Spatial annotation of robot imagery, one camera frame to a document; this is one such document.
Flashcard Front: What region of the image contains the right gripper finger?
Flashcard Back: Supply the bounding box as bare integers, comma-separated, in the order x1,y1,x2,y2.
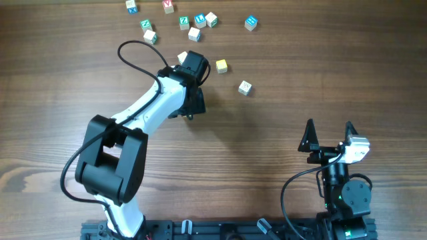
298,119,320,153
345,121,358,143

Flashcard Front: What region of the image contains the yellow top block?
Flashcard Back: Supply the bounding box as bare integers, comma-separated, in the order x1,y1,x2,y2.
216,59,228,74

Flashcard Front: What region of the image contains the white block teal side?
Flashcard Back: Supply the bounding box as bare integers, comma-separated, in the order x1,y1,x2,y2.
177,51,187,65

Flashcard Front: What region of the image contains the white patterned block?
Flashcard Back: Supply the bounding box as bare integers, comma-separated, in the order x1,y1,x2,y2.
238,81,252,96

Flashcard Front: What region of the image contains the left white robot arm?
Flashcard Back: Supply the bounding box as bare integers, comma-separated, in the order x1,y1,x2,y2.
75,51,210,239

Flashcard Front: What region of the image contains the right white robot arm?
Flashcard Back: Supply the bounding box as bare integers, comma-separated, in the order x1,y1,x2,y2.
298,119,378,239

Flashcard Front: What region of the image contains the white block blue side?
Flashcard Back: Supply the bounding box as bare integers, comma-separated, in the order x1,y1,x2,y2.
188,27,201,42

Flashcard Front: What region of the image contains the plain block green side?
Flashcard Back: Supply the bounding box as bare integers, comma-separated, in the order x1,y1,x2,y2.
143,29,157,45

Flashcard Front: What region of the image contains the green Z block middle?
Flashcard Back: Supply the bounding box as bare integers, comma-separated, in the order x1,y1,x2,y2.
179,16,190,31

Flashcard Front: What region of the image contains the green z block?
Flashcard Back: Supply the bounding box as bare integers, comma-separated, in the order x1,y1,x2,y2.
179,16,190,31
140,19,153,33

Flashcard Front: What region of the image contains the blue L block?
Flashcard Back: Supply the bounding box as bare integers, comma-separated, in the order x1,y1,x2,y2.
194,13,207,29

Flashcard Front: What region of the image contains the white block green side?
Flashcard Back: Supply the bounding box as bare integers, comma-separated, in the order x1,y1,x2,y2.
205,12,218,28

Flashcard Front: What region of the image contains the green Z block left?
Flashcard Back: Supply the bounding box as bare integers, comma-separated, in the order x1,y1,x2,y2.
140,19,153,33

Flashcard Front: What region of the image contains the blue top block right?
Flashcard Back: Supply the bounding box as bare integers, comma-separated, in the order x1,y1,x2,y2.
244,15,258,31

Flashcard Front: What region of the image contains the block with red V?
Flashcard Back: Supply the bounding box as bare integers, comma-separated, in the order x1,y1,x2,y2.
162,0,174,14

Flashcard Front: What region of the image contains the block with blue X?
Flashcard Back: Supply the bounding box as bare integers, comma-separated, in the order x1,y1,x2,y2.
125,0,138,14

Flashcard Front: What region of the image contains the right black camera cable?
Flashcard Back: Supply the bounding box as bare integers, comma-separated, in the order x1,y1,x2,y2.
280,153,348,240

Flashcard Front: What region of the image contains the black camera cable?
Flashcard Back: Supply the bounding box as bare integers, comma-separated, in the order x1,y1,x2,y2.
59,40,171,240
280,153,348,240

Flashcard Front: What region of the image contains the left black camera cable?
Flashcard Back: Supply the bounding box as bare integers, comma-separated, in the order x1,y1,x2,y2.
59,40,171,240

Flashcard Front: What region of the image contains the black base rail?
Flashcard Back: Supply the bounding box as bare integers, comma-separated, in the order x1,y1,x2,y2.
79,218,378,240

